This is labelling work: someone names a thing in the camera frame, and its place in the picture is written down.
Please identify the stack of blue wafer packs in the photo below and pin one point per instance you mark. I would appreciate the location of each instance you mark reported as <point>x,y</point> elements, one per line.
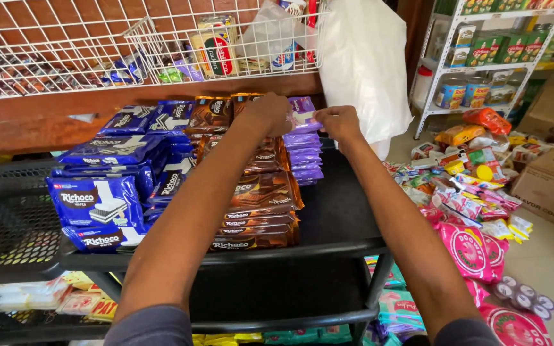
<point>113,187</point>

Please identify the black plastic shelf rack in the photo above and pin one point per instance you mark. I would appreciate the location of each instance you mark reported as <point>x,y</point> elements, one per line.
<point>339,211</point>

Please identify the person's grey sleeve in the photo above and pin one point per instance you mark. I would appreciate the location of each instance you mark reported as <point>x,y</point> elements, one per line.
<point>467,334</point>
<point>149,329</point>

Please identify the clear plastic bag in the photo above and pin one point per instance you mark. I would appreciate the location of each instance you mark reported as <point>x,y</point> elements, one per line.
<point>270,33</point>

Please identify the pink doughnut packet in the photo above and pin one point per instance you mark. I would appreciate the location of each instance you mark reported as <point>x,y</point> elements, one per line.
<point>515,327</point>
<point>498,254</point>
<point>464,252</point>

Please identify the pile of white yellow packets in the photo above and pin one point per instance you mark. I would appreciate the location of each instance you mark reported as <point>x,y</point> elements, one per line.
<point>51,298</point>

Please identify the person's grey left sleeve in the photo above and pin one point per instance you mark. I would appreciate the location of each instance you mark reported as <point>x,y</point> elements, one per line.
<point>149,329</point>

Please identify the white metal shelf with goods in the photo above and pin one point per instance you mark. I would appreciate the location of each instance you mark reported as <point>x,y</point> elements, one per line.
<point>484,62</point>

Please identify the stack of brown wafer packs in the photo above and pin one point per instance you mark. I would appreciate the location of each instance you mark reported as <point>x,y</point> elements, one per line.
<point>262,202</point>

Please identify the person's grey right sleeve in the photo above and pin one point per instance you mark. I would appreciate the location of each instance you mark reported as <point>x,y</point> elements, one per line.
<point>467,334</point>

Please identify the white plastic bag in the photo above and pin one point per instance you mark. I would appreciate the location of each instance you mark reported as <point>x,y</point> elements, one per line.
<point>363,72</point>

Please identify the brown wooden board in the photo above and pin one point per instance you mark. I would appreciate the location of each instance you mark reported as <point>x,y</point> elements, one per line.
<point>65,122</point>

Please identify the heap of snack packets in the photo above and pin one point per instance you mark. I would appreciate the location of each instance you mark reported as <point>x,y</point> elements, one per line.
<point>464,187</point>

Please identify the purple wafer packet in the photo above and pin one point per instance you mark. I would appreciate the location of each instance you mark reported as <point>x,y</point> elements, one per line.
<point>303,113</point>

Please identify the pack of small round cups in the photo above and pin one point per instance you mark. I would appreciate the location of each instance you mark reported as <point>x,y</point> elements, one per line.
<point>524,297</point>

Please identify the orange snack packet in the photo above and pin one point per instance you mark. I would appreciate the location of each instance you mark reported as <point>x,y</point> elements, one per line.
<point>487,120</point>

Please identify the stack of purple packs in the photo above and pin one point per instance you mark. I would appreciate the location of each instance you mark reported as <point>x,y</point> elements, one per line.
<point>303,158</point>

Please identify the person's right hand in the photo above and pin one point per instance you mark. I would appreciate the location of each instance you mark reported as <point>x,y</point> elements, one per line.
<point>342,122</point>

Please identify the red label cracker packet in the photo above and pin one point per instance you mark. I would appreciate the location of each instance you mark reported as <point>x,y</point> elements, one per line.
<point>217,50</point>

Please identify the pile of green packets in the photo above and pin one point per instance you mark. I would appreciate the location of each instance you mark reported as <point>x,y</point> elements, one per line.
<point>397,302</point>

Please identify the person's left fingers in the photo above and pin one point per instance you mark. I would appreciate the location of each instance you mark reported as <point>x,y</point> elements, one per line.
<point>287,120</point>

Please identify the person's right fingers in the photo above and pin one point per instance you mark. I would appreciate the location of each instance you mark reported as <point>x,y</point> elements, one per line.
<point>322,117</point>

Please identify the person's left hand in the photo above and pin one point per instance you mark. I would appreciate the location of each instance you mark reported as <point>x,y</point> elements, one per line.
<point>265,115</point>

